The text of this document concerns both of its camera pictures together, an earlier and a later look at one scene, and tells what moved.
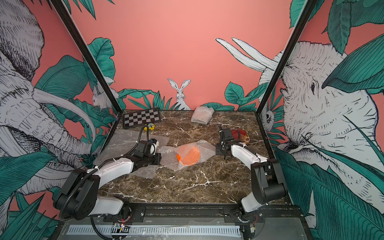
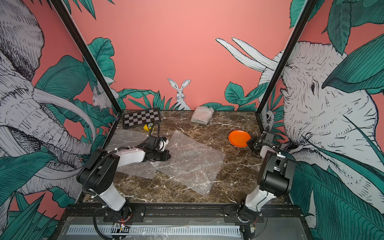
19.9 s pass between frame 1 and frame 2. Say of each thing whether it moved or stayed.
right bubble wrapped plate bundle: stayed
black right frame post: stayed
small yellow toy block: stayed
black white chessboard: stayed
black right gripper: moved
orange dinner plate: moved
